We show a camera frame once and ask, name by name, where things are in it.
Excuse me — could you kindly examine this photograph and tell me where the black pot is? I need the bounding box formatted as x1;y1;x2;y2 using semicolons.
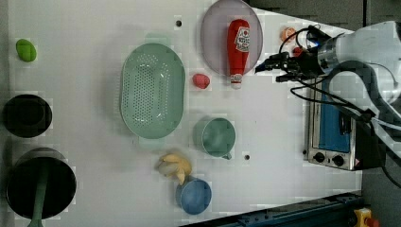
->
6;148;77;218

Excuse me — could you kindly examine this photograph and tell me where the lavender round plate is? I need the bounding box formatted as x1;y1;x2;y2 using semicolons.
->
200;0;263;76

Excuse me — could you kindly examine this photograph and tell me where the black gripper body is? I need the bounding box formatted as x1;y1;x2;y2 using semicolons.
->
288;51;324;79

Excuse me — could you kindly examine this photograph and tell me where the orange slice toy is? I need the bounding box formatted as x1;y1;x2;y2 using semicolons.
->
280;26;296;42

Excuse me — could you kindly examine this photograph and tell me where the blue cup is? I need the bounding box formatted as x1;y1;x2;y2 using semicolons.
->
176;176;212;215

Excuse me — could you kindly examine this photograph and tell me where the yellow red clamp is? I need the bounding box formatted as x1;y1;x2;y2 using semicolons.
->
354;208;380;227

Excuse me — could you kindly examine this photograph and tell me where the red strawberry toy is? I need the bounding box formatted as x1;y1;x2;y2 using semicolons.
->
292;47;303;57

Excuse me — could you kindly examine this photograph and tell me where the green plush fruit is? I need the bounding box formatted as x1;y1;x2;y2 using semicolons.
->
16;39;37;62

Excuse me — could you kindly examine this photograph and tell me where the green cup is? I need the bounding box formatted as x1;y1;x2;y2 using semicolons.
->
193;116;236;160

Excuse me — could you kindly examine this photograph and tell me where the pink plush strawberry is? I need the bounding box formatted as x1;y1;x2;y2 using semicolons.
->
192;74;210;89

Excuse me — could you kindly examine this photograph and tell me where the green spatula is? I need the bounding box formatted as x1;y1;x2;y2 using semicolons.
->
27;165;48;227

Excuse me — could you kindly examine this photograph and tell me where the yellow plush banana bunch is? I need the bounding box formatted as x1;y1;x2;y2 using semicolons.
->
158;153;192;185

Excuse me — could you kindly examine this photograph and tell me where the red plush ketchup bottle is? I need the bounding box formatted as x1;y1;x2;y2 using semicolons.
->
227;19;251;89

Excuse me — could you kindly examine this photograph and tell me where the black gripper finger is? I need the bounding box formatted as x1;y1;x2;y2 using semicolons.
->
254;52;289;73
275;74;299;83

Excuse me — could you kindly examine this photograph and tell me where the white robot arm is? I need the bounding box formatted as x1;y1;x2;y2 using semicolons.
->
255;21;400;157

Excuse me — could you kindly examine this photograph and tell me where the black bowl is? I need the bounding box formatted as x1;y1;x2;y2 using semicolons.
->
2;94;53;138

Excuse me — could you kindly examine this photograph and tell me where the silver black toaster oven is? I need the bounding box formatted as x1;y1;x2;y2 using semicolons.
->
306;90;386;171

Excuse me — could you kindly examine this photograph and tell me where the green oval colander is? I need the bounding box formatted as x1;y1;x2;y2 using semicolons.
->
120;33;185;149

